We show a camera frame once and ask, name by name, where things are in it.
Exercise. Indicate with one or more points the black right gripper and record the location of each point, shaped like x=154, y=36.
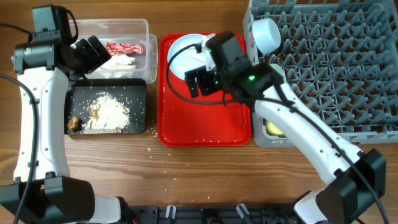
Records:
x=201, y=79

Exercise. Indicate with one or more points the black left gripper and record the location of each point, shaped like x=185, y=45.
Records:
x=95, y=60

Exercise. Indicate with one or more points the red snack wrapper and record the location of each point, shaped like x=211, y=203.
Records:
x=117, y=48

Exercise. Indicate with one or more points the light blue plate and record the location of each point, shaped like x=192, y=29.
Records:
x=182, y=62

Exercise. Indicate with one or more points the rice and food leftovers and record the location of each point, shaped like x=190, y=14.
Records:
x=103, y=114

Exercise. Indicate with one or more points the mint green bowl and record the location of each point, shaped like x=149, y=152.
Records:
x=279, y=70

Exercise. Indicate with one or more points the light blue bowl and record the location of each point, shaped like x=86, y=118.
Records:
x=266, y=35

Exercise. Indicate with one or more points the yellow plastic cup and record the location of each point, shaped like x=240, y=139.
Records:
x=272, y=130

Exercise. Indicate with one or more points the white plastic fork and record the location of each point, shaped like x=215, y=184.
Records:
x=196, y=56

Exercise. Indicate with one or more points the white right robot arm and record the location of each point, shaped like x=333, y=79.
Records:
x=354, y=180

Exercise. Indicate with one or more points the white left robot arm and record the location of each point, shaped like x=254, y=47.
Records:
x=43, y=190

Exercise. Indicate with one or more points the grey dishwasher rack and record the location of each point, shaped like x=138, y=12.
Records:
x=340, y=58

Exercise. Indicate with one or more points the red serving tray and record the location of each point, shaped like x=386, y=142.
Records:
x=183, y=124

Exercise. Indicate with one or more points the clear plastic bin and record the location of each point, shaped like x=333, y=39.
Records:
x=123, y=31

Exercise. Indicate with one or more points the black plastic tray bin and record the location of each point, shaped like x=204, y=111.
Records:
x=130, y=91

